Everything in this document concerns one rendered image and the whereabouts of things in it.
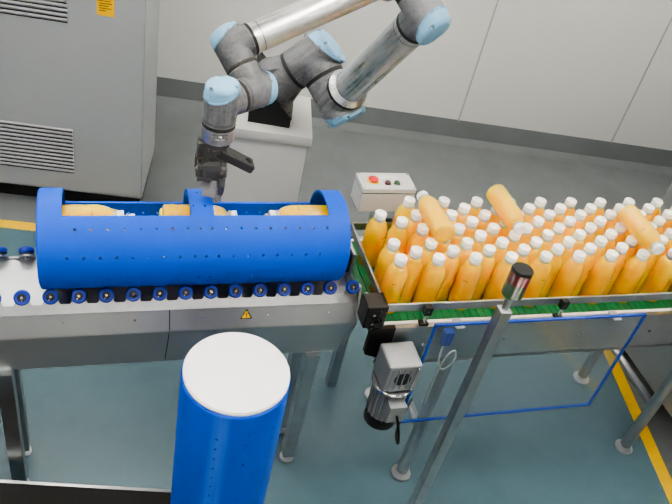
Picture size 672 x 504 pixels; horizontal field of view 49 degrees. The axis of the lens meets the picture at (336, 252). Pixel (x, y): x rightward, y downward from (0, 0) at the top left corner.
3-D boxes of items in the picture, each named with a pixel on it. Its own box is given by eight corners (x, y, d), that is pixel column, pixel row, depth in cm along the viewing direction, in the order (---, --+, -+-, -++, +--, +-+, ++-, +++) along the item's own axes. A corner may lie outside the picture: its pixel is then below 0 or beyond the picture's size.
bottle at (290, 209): (335, 232, 229) (276, 233, 223) (330, 216, 233) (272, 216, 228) (340, 217, 224) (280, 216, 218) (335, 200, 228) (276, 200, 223)
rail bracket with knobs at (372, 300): (354, 311, 236) (360, 288, 230) (375, 310, 239) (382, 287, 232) (362, 334, 229) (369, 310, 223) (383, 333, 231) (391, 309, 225)
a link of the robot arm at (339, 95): (333, 82, 280) (442, -29, 215) (355, 122, 280) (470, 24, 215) (301, 95, 273) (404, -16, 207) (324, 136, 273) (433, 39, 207)
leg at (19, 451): (12, 478, 268) (-6, 363, 228) (30, 476, 269) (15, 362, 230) (11, 492, 264) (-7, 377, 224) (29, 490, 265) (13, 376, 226)
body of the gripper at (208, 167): (193, 168, 209) (196, 131, 201) (224, 168, 211) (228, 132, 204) (196, 184, 203) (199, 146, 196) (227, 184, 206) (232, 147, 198)
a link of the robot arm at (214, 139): (232, 116, 202) (238, 135, 195) (231, 131, 205) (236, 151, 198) (199, 115, 199) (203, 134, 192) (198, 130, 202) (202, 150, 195)
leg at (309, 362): (278, 451, 297) (302, 345, 258) (292, 450, 299) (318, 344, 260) (280, 464, 293) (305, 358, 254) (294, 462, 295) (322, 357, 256)
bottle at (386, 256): (379, 299, 242) (392, 256, 230) (365, 286, 246) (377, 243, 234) (394, 292, 246) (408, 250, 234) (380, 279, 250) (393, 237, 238)
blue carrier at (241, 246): (45, 246, 226) (39, 167, 209) (319, 243, 253) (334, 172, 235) (40, 310, 205) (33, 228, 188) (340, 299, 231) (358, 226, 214)
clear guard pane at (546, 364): (399, 420, 263) (436, 325, 232) (587, 403, 286) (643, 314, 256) (400, 421, 262) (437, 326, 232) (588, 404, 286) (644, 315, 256)
